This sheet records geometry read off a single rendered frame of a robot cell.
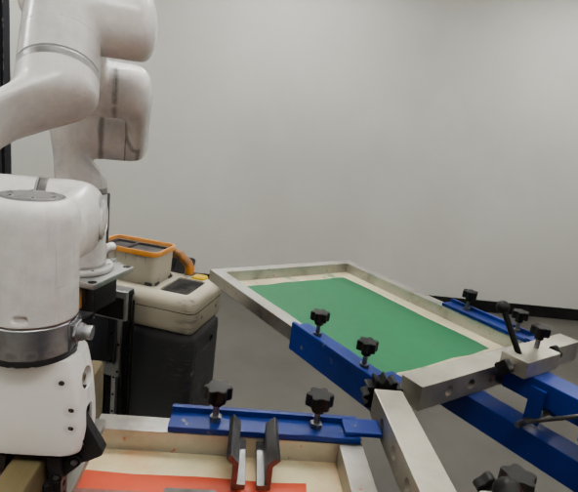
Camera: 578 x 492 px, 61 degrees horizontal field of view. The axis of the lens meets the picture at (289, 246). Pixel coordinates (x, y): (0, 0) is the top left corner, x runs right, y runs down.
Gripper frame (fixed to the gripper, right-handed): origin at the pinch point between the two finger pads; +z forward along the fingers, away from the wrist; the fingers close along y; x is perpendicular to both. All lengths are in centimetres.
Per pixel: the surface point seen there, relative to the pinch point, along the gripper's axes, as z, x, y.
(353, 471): 10.6, -18.5, -36.8
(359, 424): 8.7, -27.6, -39.3
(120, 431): 11.2, -24.9, -2.3
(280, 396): 111, -203, -48
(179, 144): -7, -380, 43
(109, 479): 14.1, -18.3, -2.6
